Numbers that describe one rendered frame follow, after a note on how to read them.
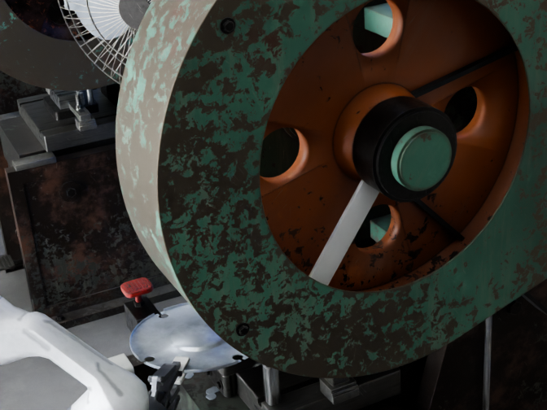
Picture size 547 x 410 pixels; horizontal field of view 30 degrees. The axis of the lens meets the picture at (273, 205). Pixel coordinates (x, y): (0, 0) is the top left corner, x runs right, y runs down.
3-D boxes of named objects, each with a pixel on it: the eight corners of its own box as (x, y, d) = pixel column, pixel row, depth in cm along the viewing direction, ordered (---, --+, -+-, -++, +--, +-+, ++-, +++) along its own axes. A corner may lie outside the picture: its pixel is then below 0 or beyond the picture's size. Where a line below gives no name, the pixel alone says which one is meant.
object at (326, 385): (333, 405, 202) (331, 362, 198) (294, 364, 216) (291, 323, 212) (359, 395, 205) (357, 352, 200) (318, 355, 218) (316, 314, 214)
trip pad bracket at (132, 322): (146, 386, 244) (136, 316, 235) (133, 366, 252) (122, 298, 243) (169, 378, 246) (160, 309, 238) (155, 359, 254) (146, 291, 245)
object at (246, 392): (275, 441, 203) (273, 417, 200) (189, 336, 239) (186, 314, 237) (401, 393, 214) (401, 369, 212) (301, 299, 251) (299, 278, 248)
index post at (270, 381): (270, 407, 203) (266, 367, 199) (263, 399, 206) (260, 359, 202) (282, 402, 204) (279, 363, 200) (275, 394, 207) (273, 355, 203)
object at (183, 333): (296, 333, 211) (296, 330, 211) (185, 390, 194) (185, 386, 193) (210, 291, 231) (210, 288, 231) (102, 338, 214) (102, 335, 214)
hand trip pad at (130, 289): (130, 321, 239) (126, 294, 236) (122, 310, 244) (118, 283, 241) (158, 313, 242) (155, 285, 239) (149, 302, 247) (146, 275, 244)
